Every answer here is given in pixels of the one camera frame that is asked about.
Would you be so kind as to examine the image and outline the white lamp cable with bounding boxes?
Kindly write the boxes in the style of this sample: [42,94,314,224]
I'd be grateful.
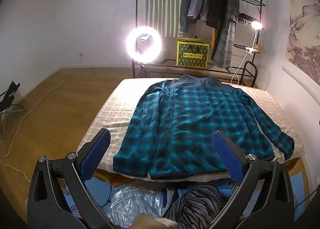
[229,50,251,84]

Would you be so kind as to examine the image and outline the black grey striped trousers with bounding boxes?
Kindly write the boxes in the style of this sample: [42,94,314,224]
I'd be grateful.
[163,183,221,228]

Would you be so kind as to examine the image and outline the white floor cable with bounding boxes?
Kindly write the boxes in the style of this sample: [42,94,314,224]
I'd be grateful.
[0,74,73,182]

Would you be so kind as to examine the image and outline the striped wall hanging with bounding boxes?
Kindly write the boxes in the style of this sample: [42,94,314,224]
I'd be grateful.
[143,0,187,38]

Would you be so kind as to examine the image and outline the landscape wall mural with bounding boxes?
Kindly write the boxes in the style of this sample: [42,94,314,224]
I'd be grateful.
[286,0,319,84]

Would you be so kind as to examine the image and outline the clear plastic bag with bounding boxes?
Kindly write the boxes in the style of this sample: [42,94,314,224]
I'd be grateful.
[103,184,163,228]

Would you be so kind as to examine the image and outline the grey plaid hanging coat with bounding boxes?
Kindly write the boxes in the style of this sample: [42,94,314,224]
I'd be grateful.
[213,0,240,68]

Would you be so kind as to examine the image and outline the black metal clothes rack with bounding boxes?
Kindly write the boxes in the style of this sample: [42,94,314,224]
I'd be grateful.
[131,0,266,87]

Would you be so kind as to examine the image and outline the beige checked bed blanket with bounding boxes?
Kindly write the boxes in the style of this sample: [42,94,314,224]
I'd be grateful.
[77,78,305,173]

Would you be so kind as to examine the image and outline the bright ring light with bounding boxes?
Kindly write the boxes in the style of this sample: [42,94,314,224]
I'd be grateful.
[125,26,162,64]

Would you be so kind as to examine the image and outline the white clip lamp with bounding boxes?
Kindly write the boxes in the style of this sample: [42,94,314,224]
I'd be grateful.
[245,21,263,55]

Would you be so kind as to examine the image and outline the yellow green storage box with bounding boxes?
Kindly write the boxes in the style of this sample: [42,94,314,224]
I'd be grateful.
[176,37,210,68]

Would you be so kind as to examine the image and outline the teal plaid fleece jacket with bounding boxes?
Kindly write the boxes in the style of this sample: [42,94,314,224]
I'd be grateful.
[113,75,295,180]

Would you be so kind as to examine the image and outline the dark green hanging jacket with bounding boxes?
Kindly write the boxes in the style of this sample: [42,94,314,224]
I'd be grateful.
[180,0,194,33]

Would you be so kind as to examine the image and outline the black hanging coat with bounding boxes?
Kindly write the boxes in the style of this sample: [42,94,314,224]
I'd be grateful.
[206,0,222,29]

